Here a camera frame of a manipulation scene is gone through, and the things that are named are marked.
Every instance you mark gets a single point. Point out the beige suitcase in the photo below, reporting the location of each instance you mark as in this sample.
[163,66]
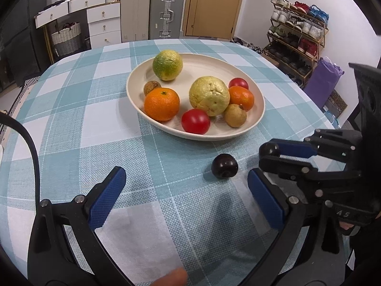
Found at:
[134,20]

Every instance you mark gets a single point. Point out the orange mandarin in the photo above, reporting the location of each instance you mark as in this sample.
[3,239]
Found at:
[242,97]
[162,104]

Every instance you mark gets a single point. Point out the wooden door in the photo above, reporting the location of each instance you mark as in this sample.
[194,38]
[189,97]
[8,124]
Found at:
[211,18]

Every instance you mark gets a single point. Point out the cream oval plate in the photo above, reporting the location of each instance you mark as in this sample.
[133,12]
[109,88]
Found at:
[195,66]

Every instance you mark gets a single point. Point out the silver suitcase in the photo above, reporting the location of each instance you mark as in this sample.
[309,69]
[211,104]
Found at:
[165,19]

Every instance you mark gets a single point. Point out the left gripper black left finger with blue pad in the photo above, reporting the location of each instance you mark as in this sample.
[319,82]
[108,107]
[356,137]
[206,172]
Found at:
[51,260]

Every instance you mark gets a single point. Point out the large red tomato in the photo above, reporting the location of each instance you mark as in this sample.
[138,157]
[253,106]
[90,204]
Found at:
[195,121]

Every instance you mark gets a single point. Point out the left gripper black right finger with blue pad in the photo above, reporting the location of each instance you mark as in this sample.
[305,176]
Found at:
[320,259]

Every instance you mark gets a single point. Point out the brown longan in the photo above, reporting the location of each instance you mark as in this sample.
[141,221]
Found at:
[235,116]
[150,86]

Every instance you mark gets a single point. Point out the green yellow citrus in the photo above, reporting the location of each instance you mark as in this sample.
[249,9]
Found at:
[167,65]

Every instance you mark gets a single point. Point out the orange mandarin left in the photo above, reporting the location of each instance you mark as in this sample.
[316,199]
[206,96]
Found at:
[162,104]

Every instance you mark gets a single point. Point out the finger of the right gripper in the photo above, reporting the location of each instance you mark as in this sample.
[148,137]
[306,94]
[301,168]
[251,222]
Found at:
[298,171]
[294,148]

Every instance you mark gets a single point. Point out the teal checked tablecloth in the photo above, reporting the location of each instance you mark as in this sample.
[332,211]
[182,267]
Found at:
[173,212]

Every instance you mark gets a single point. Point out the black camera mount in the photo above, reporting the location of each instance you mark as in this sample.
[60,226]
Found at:
[368,86]

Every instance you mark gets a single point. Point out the white drawer cabinet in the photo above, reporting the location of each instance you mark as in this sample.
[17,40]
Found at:
[100,20]

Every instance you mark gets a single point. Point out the person's right hand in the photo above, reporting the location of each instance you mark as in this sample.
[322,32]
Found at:
[372,226]

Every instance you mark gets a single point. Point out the dark plum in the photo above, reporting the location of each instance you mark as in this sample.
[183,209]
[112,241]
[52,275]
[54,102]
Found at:
[224,166]
[269,148]

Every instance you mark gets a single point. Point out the orange mandarin right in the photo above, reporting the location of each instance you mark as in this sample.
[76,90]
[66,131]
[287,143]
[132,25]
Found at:
[242,97]

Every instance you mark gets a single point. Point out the small red tomato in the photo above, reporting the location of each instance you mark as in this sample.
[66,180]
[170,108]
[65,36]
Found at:
[238,82]

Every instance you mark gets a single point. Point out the purple bag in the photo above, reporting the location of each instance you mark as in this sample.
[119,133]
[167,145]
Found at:
[322,81]

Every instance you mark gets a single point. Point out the yellow guava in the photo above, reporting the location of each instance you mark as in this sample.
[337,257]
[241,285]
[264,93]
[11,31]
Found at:
[210,94]

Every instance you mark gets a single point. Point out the wooden shoe rack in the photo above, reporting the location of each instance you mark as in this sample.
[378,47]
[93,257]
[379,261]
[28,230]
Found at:
[296,36]

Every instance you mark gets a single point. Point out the woven laundry basket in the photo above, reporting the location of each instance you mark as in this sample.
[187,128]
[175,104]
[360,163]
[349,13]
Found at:
[67,40]

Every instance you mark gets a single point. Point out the person's left thumb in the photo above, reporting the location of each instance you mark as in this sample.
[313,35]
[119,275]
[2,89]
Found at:
[177,277]

